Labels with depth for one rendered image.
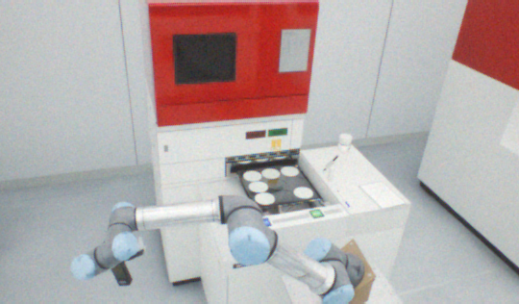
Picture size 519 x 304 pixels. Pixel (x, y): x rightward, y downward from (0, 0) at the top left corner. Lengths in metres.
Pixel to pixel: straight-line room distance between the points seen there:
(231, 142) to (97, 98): 1.69
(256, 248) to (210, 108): 1.06
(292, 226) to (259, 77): 0.76
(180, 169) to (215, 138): 0.26
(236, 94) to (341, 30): 2.08
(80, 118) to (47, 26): 0.77
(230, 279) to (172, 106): 0.87
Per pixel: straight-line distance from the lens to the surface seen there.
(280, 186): 2.28
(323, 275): 1.47
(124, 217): 1.39
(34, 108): 3.81
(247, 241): 1.23
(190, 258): 2.76
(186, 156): 2.30
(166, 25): 1.98
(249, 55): 2.10
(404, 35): 4.45
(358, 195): 2.18
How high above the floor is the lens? 2.18
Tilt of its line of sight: 31 degrees down
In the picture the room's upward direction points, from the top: 3 degrees clockwise
